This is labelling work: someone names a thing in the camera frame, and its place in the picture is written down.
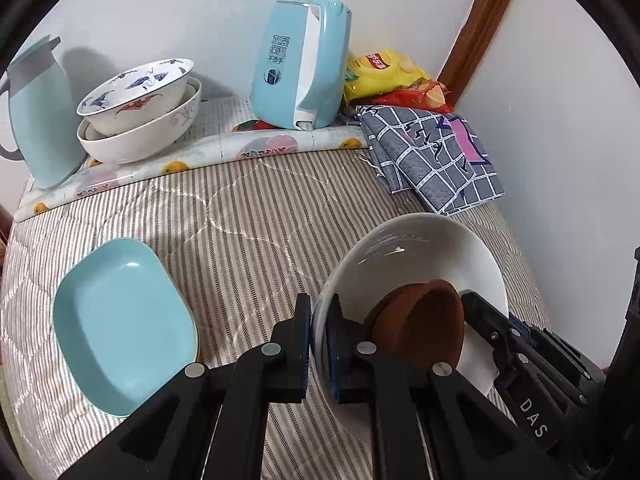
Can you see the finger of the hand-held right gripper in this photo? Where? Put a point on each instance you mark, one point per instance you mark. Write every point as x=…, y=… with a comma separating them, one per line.
x=487, y=320

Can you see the grey checked cloth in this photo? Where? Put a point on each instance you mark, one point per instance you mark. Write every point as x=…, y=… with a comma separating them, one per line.
x=430, y=170

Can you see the brown wooden door frame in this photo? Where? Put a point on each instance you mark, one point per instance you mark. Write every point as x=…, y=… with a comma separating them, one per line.
x=480, y=30

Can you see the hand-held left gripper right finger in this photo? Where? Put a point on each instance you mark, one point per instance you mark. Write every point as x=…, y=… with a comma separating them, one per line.
x=334, y=355

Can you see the plain white bowl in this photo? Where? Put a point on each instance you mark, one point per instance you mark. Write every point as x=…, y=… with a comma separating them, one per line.
x=415, y=250

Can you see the light blue electric kettle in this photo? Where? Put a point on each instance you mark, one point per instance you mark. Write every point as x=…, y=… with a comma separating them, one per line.
x=280, y=90

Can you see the painted porcelain bowl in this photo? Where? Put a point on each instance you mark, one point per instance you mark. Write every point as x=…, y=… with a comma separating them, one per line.
x=135, y=110

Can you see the large white patterned bowl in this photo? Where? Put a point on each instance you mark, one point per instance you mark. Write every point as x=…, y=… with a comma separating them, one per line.
x=145, y=142

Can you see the blue square plate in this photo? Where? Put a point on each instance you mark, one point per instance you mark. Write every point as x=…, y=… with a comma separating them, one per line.
x=115, y=320

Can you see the medium white bowl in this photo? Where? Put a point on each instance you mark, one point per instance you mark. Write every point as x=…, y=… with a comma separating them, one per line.
x=192, y=91

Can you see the printed plastic table cover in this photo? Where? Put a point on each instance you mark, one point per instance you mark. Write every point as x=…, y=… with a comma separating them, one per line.
x=225, y=125

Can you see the yellow snack bag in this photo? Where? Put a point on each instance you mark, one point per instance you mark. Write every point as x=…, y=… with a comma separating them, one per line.
x=380, y=77

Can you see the light blue thermos jug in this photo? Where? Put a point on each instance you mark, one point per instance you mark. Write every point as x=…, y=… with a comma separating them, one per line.
x=40, y=125

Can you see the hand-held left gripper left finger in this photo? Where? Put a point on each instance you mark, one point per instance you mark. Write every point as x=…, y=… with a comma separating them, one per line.
x=303, y=345

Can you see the small brown bowl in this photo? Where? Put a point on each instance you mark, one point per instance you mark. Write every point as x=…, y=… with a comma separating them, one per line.
x=425, y=325

